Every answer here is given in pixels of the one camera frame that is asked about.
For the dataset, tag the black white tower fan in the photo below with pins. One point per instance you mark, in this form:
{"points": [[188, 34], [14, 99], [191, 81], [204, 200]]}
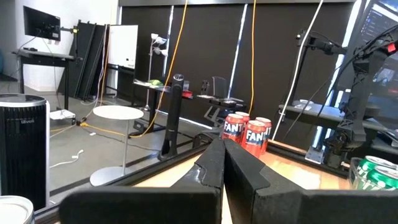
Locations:
{"points": [[21, 149]]}

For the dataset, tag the dark computer monitor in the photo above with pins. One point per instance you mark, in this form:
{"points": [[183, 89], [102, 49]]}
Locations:
{"points": [[379, 18]]}

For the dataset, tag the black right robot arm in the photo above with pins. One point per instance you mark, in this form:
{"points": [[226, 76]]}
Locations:
{"points": [[362, 93]]}

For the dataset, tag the red object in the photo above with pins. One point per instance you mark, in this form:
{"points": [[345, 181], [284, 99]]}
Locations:
{"points": [[187, 93]]}

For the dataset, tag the black monitor on arm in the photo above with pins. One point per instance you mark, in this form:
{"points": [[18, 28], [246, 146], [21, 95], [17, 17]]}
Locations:
{"points": [[40, 21]]}

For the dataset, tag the black leaning panels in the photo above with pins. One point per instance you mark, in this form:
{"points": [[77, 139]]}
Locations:
{"points": [[87, 62]]}

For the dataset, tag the clear plastic bin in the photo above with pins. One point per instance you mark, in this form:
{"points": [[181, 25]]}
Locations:
{"points": [[353, 174]]}

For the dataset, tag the red Fanta can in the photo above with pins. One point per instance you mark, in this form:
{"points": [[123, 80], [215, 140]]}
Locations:
{"points": [[233, 129], [243, 115], [254, 140], [268, 130]]}

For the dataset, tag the green object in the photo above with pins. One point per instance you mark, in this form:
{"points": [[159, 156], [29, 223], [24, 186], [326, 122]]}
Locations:
{"points": [[156, 82]]}

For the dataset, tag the round white side table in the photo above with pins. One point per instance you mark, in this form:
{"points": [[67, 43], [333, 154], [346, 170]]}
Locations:
{"points": [[118, 112]]}

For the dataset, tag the black office desk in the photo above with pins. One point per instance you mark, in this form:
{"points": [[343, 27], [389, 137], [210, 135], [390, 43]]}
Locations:
{"points": [[311, 113]]}

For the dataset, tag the white floor box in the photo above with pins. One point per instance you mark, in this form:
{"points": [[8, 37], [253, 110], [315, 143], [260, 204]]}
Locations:
{"points": [[62, 114]]}

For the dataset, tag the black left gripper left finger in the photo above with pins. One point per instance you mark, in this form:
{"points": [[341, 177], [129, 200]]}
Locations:
{"points": [[140, 205]]}

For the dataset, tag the black standing desk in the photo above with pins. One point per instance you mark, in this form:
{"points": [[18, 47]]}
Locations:
{"points": [[43, 57]]}

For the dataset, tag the whiteboard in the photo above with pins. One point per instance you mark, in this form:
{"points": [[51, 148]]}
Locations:
{"points": [[122, 46]]}

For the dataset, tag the black work table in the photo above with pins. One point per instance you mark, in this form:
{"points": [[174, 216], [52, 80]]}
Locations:
{"points": [[153, 102]]}

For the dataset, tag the tall black cylindrical tower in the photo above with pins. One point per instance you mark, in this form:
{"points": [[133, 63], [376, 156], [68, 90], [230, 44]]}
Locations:
{"points": [[174, 118]]}

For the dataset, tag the white floor lamp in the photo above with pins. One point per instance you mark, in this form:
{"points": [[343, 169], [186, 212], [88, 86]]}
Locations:
{"points": [[158, 40]]}

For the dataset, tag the green Sprite can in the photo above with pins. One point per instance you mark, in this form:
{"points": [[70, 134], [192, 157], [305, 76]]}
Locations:
{"points": [[373, 162], [387, 179]]}

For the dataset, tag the silver arm base bracket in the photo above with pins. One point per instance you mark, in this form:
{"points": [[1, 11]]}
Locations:
{"points": [[314, 154]]}

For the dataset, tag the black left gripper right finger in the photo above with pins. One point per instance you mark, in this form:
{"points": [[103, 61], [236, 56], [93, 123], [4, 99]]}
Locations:
{"points": [[311, 208]]}

